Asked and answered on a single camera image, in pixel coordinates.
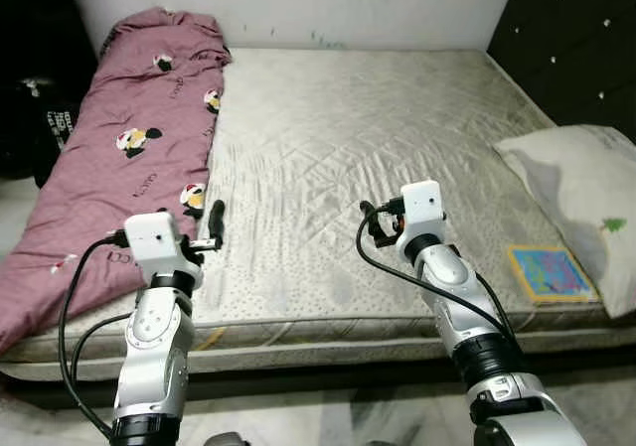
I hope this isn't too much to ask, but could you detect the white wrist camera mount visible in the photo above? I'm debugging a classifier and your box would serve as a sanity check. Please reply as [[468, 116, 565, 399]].
[[399, 180, 444, 242], [123, 210, 192, 278]]

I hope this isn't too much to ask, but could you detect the colourful yellow-edged picture book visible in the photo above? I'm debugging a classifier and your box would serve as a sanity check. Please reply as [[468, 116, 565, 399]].
[[504, 243, 601, 306]]

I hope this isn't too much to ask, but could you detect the beige quilted mattress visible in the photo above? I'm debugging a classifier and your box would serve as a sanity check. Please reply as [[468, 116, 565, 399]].
[[0, 47, 636, 346]]

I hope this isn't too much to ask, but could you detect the white pillow green tree print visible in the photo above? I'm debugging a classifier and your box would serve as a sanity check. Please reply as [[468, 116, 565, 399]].
[[493, 123, 636, 320]]

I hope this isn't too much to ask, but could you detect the black bag white print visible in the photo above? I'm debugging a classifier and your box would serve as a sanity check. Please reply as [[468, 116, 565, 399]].
[[0, 0, 108, 187]]

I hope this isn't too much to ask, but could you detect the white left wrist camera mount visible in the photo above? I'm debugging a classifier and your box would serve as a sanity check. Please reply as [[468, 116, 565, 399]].
[[123, 210, 192, 278]]

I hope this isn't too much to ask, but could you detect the black tufted headboard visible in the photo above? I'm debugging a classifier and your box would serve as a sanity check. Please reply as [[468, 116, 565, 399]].
[[486, 0, 636, 141]]

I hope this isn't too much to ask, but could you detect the mauve cartoon print blanket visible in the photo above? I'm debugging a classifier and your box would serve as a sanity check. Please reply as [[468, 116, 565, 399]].
[[0, 6, 234, 356]]

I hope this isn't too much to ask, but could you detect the grey bed base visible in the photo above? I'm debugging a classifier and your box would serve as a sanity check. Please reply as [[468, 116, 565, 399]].
[[0, 319, 636, 383]]

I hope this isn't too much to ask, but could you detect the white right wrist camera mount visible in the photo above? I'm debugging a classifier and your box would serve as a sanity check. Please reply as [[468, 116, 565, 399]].
[[399, 180, 444, 242]]

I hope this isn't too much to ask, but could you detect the grey robot left leg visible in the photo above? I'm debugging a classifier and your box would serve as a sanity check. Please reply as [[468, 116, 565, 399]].
[[203, 430, 250, 446]]

